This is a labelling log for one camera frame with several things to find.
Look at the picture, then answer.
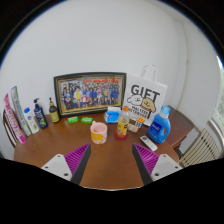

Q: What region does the blue detergent bottle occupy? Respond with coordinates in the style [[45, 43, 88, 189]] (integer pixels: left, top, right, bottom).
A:
[[147, 105, 172, 145]]

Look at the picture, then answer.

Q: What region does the brown yellow-labelled pump bottle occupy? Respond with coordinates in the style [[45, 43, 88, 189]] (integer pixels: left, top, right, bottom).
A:
[[48, 97, 61, 124]]

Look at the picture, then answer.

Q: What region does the white blue-capped shampoo bottle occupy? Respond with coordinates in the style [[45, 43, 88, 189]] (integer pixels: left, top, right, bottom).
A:
[[22, 107, 40, 135]]

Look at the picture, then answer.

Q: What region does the pink and yellow mug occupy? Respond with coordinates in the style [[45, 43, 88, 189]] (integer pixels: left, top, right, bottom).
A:
[[89, 120, 109, 145]]

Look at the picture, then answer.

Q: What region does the white printed gift bag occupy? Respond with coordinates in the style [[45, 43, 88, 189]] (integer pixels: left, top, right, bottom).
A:
[[123, 64, 169, 127]]

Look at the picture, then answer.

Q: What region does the white remote control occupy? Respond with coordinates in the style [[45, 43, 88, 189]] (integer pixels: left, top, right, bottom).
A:
[[139, 134, 159, 152]]

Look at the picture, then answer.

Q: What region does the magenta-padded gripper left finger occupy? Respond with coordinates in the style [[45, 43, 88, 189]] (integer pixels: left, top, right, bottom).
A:
[[40, 143, 92, 185]]

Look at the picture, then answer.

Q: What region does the blue tissue pack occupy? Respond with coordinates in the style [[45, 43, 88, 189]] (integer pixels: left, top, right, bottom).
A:
[[103, 106, 122, 124]]

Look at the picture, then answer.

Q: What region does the dark blue pump bottle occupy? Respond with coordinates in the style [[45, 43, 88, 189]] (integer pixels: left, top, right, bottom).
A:
[[32, 97, 49, 130]]

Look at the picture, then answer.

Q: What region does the flat round red coaster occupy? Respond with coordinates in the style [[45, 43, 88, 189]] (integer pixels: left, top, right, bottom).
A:
[[114, 132, 130, 141]]

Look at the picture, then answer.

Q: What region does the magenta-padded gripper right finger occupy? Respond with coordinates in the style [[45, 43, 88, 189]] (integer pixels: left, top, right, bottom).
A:
[[131, 143, 184, 185]]

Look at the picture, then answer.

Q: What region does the clear orange-capped drink bottle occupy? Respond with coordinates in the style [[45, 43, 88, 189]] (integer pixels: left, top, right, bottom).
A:
[[115, 105, 131, 139]]

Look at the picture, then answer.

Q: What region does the small patterned flat box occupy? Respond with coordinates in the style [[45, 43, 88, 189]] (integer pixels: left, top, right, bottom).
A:
[[127, 122, 140, 134]]

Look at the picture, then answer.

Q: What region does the framed group picture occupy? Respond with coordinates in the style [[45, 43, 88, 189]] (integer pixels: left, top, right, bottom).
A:
[[53, 71, 128, 118]]

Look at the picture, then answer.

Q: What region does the white radiator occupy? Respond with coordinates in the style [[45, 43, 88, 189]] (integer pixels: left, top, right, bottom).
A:
[[179, 128, 224, 169]]

